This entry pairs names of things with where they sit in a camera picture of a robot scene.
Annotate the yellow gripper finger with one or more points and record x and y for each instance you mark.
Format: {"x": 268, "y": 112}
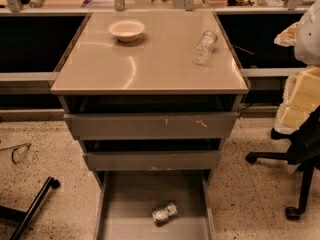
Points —
{"x": 287, "y": 37}
{"x": 301, "y": 97}

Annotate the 7up soda can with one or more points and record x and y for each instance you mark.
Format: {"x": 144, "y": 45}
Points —
{"x": 165, "y": 213}

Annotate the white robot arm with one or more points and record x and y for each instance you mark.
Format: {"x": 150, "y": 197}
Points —
{"x": 307, "y": 37}

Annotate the grey top drawer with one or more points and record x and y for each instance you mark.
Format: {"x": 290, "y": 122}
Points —
{"x": 154, "y": 126}

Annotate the grey middle drawer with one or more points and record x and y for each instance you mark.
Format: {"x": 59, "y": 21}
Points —
{"x": 152, "y": 161}

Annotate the grey drawer cabinet with countertop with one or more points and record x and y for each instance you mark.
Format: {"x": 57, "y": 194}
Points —
{"x": 153, "y": 74}

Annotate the grey open bottom drawer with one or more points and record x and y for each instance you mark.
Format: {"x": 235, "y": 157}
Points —
{"x": 129, "y": 198}

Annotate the black office chair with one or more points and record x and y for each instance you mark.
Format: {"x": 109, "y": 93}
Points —
{"x": 304, "y": 151}

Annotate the clear plastic water bottle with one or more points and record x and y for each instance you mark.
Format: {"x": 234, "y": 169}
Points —
{"x": 204, "y": 47}

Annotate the white paper bowl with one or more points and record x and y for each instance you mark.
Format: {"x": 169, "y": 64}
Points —
{"x": 126, "y": 30}

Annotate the black chair base leg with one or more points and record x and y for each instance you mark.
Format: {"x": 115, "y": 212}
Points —
{"x": 22, "y": 218}

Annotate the thin metal wire frame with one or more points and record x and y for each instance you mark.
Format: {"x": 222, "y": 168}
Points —
{"x": 18, "y": 152}

